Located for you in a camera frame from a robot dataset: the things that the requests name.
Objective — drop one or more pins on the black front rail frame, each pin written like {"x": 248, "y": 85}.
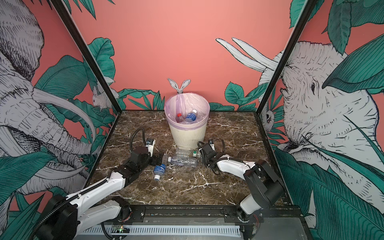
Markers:
{"x": 276, "y": 223}

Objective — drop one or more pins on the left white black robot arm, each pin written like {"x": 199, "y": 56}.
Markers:
{"x": 65, "y": 217}

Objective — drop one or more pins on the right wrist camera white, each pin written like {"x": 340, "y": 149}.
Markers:
{"x": 211, "y": 143}

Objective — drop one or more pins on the clear bottle green band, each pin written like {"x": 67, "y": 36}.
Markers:
{"x": 188, "y": 153}

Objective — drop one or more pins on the white ribbed waste bin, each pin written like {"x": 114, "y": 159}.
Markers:
{"x": 188, "y": 138}

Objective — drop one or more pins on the blue label bottle white cap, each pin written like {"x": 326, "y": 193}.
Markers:
{"x": 159, "y": 171}

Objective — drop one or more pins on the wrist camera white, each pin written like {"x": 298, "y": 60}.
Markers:
{"x": 211, "y": 143}
{"x": 150, "y": 144}

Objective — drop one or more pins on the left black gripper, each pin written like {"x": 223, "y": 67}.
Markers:
{"x": 154, "y": 162}

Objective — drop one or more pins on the black frame post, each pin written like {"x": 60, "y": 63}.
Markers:
{"x": 62, "y": 11}
{"x": 298, "y": 29}

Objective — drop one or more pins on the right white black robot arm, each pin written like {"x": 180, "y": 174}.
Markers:
{"x": 265, "y": 186}

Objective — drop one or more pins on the pink plastic bin liner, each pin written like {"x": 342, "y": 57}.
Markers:
{"x": 184, "y": 104}

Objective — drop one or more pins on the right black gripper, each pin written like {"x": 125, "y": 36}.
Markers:
{"x": 205, "y": 160}

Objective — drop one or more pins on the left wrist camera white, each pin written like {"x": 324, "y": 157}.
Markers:
{"x": 150, "y": 144}

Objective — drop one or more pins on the white slotted vent strip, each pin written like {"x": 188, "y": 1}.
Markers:
{"x": 154, "y": 230}

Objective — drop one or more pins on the right black frame post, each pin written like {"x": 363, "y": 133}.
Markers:
{"x": 298, "y": 29}

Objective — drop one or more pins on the left black frame post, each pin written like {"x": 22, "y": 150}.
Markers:
{"x": 62, "y": 11}

